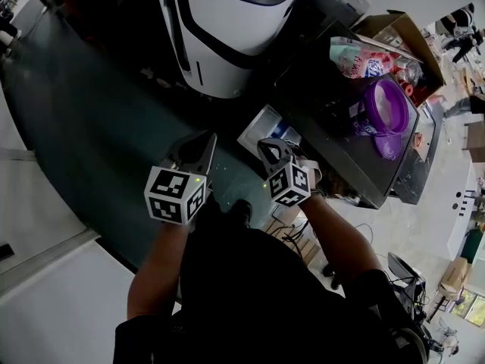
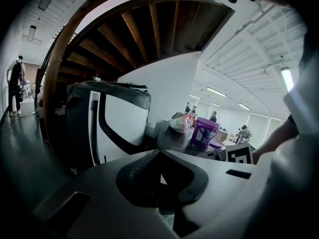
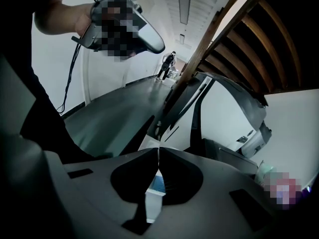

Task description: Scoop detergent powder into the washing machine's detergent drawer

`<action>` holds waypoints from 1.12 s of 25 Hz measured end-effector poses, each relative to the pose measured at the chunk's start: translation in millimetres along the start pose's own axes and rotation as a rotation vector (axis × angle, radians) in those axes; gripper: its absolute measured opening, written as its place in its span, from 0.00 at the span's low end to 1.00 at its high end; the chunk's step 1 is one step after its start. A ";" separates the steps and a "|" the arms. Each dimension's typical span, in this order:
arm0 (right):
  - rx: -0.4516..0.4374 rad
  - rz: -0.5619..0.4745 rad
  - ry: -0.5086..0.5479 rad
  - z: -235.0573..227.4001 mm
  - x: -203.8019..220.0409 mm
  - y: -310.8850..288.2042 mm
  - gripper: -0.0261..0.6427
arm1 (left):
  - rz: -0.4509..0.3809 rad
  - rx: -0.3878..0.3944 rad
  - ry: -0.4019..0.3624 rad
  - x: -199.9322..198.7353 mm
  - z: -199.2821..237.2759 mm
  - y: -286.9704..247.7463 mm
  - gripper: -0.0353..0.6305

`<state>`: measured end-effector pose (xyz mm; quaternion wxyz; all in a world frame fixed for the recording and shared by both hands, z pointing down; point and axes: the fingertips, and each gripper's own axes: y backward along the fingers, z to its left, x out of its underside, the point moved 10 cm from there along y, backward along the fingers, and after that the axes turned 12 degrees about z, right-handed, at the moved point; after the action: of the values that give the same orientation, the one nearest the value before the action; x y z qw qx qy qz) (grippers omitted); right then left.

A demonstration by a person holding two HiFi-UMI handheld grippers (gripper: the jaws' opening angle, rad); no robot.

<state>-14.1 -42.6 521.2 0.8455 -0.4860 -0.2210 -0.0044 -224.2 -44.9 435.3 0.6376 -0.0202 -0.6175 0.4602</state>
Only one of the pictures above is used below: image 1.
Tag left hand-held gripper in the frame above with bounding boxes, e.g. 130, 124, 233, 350
143, 130, 218, 228

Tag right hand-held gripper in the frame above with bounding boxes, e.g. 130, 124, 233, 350
257, 138, 312, 208

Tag white detergent powder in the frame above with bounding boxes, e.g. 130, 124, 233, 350
373, 88, 399, 125

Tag purple detergent powder tub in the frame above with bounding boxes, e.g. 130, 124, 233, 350
352, 77, 411, 138

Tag person's right forearm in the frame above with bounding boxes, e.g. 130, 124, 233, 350
302, 193, 384, 300

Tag person's left forearm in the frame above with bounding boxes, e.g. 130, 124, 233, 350
127, 221, 191, 321

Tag black washing machine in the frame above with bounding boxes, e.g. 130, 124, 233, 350
272, 20, 422, 210

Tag colourful detergent packet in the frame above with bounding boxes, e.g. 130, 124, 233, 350
328, 36, 399, 80

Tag person's black shoe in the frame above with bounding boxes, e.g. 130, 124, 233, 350
230, 199, 254, 231

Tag dark green floor mat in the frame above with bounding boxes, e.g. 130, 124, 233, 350
2, 11, 276, 275

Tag purple tub lid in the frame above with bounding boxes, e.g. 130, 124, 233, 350
371, 131, 405, 163

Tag white and navy appliance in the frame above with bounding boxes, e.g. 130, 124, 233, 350
154, 0, 307, 100

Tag black low table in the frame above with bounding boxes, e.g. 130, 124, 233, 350
389, 102, 445, 205

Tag red packet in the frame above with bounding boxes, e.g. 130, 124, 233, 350
393, 74, 431, 106

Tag person's black clothing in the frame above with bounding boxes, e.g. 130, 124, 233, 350
113, 199, 431, 364

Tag white plastic box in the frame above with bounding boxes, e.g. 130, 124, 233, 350
336, 0, 369, 28

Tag large open cardboard box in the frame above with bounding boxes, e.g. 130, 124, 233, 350
355, 9, 447, 108

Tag white counter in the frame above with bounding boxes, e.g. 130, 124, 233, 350
446, 163, 479, 262

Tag small closed cardboard box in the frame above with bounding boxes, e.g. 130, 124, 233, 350
438, 256, 471, 300

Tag white gripper strap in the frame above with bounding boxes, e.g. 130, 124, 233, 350
298, 156, 324, 184

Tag black floor cables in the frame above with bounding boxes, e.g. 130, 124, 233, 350
271, 216, 382, 267

